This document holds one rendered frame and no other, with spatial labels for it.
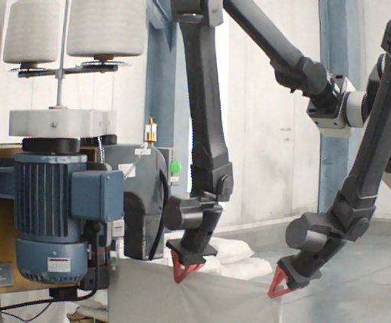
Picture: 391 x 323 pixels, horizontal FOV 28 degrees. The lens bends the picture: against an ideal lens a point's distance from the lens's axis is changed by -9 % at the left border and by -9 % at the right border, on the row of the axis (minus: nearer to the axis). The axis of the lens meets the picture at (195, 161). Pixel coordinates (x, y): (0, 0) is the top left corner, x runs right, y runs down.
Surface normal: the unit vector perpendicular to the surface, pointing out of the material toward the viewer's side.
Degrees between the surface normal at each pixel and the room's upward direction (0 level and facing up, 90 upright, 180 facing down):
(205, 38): 108
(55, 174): 90
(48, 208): 90
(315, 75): 100
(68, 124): 90
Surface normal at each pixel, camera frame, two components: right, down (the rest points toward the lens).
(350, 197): -0.91, 0.07
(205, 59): 0.65, 0.24
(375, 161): 0.32, 0.61
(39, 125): -0.05, 0.06
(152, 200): 0.77, 0.06
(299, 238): -0.76, -0.24
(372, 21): -0.63, 0.02
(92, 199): -0.26, 0.04
